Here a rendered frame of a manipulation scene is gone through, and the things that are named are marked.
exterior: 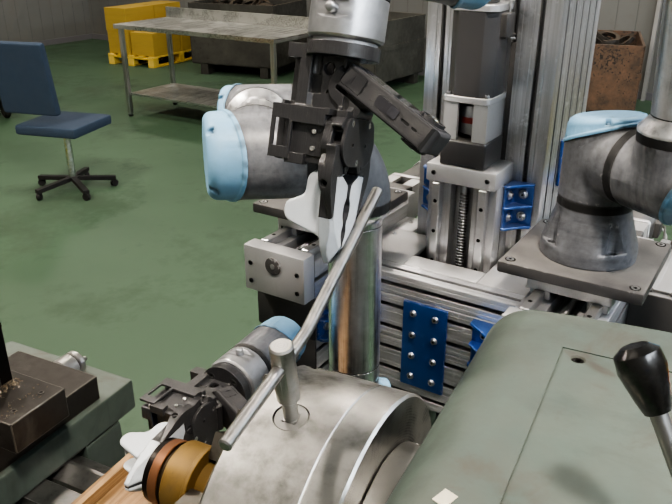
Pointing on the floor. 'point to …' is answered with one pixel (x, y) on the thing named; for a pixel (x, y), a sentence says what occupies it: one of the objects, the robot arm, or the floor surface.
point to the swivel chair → (10, 97)
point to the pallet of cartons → (142, 45)
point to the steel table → (279, 27)
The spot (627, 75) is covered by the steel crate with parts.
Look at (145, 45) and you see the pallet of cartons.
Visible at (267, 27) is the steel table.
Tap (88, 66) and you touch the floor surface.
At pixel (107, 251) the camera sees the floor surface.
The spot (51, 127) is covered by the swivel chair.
